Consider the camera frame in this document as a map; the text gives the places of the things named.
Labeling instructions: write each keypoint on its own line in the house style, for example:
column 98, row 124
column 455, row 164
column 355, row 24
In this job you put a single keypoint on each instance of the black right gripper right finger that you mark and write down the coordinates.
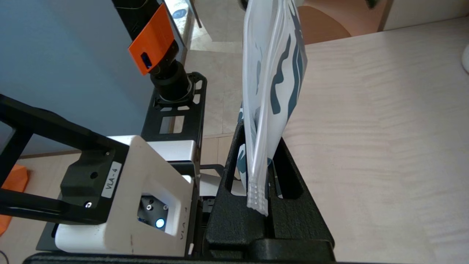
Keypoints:
column 296, row 227

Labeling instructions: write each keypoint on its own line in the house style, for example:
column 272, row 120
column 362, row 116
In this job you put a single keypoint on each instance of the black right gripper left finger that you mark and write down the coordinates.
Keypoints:
column 231, row 227

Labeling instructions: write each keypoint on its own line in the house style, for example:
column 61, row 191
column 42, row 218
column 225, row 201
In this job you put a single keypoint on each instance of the white leaf-print pouch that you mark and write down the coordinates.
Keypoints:
column 271, row 55

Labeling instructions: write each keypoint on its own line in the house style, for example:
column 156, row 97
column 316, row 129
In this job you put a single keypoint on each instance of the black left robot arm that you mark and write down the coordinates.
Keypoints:
column 168, row 77

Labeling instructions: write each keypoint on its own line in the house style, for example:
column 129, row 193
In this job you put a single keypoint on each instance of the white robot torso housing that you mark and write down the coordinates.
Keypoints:
column 128, row 190

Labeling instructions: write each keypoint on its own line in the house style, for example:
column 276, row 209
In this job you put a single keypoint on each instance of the brown pink chair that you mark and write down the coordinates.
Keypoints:
column 322, row 25

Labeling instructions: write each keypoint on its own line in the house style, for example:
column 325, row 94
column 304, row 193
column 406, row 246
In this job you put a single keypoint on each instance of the orange plastic object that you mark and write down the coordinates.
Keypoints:
column 14, row 179

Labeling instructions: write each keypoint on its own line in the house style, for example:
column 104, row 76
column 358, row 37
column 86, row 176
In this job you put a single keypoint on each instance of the black torso bracket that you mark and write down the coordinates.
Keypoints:
column 77, row 179

